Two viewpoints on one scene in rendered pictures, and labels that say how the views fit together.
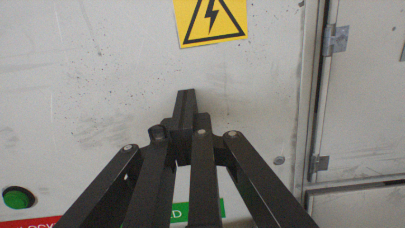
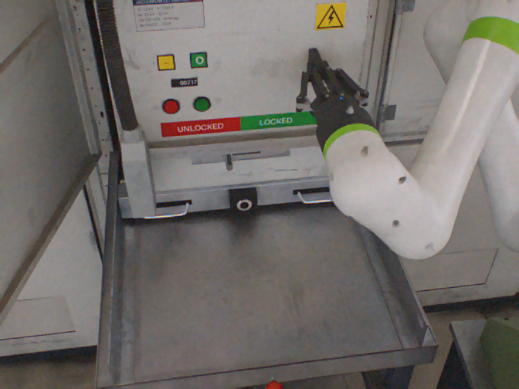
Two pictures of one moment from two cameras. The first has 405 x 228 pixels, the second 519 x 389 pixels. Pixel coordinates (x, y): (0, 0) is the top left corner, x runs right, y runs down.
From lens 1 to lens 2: 1.00 m
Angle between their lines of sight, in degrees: 17
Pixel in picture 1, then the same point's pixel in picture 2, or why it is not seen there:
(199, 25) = (324, 21)
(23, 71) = (240, 35)
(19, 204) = (205, 106)
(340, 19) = not seen: outside the picture
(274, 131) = (351, 71)
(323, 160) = (391, 109)
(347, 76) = (415, 32)
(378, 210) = not seen: hidden behind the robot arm
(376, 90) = not seen: hidden behind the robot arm
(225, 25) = (335, 22)
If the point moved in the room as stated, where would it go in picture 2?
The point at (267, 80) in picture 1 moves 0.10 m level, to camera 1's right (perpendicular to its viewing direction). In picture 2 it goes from (350, 46) to (400, 41)
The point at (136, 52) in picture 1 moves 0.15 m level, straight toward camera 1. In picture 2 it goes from (295, 30) to (337, 68)
